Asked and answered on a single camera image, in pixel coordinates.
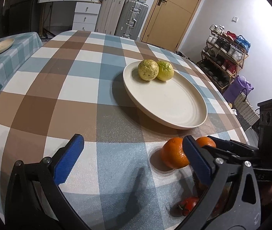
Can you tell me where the orange fruit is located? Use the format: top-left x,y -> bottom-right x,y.
160,137 -> 190,169
196,136 -> 216,148

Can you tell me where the red tomato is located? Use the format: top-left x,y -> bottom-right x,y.
178,196 -> 199,216

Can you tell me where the purple bag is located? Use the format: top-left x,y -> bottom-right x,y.
223,75 -> 254,103

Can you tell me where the small cream plate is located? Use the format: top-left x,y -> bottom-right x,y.
0,39 -> 14,54

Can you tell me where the person's right hand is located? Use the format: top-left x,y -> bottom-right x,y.
259,182 -> 272,205

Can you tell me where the yellow-green guava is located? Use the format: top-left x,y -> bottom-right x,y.
157,61 -> 174,81

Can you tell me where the bumpy yellow guava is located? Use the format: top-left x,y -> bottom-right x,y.
138,59 -> 159,81

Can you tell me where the wicker basket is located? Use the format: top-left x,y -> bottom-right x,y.
234,88 -> 259,126

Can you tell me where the beige suitcase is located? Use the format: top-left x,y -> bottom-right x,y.
95,0 -> 125,35

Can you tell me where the silver suitcase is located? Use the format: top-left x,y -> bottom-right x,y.
115,0 -> 148,40

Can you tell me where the wooden door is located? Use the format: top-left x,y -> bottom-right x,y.
141,0 -> 202,51

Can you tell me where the large cream plate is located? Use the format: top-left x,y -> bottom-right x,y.
123,61 -> 208,130

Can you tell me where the white drawer desk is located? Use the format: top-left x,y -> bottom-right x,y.
38,0 -> 101,32

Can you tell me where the wooden shoe rack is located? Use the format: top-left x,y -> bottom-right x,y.
196,24 -> 251,93

